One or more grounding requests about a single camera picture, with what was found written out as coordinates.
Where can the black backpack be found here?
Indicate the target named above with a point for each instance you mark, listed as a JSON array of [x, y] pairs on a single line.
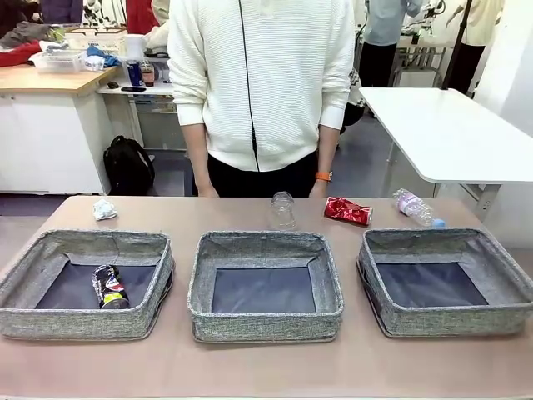
[[127, 166]]

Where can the orange wristwatch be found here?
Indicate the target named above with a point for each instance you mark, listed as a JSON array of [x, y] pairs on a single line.
[[324, 176]]

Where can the black tripod pole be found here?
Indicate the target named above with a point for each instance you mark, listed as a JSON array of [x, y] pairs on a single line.
[[456, 46]]

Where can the dark grey cloth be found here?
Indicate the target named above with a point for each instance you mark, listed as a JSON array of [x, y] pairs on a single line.
[[25, 33]]

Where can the person's left hand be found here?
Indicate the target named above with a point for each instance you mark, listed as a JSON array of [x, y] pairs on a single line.
[[320, 189]]

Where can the white table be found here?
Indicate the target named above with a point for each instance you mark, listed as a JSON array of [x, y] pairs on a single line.
[[449, 133]]

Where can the white desk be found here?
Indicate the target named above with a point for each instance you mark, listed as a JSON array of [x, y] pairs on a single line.
[[154, 89]]

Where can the white cylindrical container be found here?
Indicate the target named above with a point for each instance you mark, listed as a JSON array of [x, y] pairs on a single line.
[[134, 46]]

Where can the white paper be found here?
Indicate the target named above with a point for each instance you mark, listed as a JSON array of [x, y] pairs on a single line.
[[104, 209]]

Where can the person in light blue shirt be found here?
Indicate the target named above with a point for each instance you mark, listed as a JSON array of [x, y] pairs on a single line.
[[383, 41]]

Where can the person's left forearm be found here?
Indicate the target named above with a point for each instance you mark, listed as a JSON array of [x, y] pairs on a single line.
[[328, 150]]

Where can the black phone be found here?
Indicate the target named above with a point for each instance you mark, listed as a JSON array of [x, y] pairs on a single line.
[[133, 88]]

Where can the blue cloth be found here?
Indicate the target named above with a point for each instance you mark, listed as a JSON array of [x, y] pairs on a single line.
[[106, 58]]

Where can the person's right hand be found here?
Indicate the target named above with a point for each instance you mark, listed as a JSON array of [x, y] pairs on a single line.
[[208, 192]]

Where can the person in purple top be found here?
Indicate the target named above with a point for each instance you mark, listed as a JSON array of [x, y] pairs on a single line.
[[62, 10]]

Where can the white counter with wooden top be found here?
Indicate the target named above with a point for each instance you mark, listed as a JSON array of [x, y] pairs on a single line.
[[41, 137]]

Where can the white plastic bag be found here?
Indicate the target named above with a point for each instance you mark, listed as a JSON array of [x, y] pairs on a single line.
[[157, 37]]

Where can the crushed dark Pepsi can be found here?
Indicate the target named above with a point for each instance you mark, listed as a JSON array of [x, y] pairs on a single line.
[[110, 287]]

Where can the cola bottle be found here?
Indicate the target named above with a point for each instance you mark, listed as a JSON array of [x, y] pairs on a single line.
[[147, 77]]

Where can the red cloth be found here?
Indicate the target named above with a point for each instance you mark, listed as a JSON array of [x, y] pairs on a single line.
[[16, 54]]

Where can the person in red top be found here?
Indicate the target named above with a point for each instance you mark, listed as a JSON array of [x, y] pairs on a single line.
[[141, 16]]

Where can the clear plastic cup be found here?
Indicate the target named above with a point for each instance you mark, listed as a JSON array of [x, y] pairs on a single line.
[[284, 212]]

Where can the person in cream jacket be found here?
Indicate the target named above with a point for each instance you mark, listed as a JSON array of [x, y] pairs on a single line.
[[483, 37]]

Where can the grey fabric basket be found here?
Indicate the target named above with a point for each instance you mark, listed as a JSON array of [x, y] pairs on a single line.
[[449, 318], [266, 325], [83, 323]]

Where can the person in white sweater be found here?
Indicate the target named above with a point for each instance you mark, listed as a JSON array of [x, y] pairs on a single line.
[[291, 83]]

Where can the clear plastic water bottle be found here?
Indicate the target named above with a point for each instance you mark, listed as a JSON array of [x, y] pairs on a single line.
[[412, 206]]

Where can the person's right forearm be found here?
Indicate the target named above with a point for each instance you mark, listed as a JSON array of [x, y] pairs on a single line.
[[195, 158]]

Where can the crushed red drink can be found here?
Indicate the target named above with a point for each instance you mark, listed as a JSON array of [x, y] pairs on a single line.
[[347, 211]]

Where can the blue bottle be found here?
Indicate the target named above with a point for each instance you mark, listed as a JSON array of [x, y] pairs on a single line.
[[134, 75]]

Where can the white box with brown rim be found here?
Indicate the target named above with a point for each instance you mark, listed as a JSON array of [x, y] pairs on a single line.
[[100, 41]]

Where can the white plastic crate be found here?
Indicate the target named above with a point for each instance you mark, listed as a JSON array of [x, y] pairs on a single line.
[[58, 62]]

